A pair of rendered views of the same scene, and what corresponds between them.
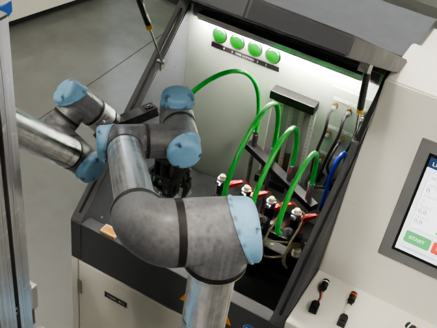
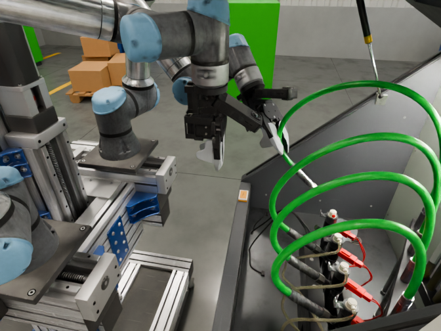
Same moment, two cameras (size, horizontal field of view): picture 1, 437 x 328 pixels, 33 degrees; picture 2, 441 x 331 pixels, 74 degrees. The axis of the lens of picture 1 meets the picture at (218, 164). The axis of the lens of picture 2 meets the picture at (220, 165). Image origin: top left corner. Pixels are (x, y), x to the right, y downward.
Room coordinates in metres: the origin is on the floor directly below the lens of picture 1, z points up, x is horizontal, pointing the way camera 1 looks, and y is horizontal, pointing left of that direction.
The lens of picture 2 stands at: (1.23, -0.47, 1.62)
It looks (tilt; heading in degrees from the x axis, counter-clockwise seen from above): 34 degrees down; 75
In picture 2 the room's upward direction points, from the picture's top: straight up
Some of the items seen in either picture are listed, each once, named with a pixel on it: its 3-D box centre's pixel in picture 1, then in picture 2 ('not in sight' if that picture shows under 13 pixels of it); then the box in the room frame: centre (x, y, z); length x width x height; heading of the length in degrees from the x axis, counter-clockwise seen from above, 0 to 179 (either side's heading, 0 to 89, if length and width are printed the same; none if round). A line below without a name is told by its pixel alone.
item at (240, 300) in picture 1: (172, 284); (235, 263); (1.42, 0.08, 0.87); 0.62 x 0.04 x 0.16; 66
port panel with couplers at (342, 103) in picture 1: (339, 138); not in sight; (1.77, -0.35, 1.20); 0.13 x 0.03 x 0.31; 66
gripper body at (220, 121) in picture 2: (170, 167); (207, 110); (1.35, 0.11, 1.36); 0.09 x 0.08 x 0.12; 156
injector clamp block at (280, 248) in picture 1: (249, 244); (321, 306); (1.58, -0.13, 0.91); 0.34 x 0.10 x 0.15; 66
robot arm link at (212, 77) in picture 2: not in sight; (209, 73); (1.35, 0.11, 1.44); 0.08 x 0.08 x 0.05
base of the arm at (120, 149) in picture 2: not in sight; (117, 138); (1.10, 0.57, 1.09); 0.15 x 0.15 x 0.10
